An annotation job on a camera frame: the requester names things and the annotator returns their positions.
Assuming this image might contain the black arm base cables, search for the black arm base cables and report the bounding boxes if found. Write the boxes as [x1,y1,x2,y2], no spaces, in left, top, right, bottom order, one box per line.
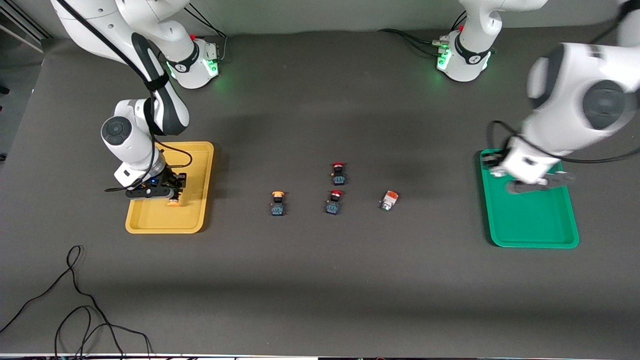
[377,11,468,57]
[182,4,229,65]

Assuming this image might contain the black right arm base cables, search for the black right arm base cables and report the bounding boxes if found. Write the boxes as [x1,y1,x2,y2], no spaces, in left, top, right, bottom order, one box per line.
[182,4,229,65]

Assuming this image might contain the yellow plastic tray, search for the yellow plastic tray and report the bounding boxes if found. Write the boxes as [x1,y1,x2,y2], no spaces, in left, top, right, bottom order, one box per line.
[125,141,215,235]

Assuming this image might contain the black left arm base cables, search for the black left arm base cables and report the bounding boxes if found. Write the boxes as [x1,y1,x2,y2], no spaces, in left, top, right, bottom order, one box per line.
[377,11,468,57]

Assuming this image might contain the green plastic tray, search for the green plastic tray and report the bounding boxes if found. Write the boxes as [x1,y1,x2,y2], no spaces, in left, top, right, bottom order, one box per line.
[479,148,580,249]

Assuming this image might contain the grey aluminium frame rail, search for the grey aluminium frame rail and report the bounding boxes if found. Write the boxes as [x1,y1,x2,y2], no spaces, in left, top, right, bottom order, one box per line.
[0,7,51,55]

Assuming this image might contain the thin black loose cable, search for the thin black loose cable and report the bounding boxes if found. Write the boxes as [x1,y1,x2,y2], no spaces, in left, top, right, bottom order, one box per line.
[0,245,153,360]

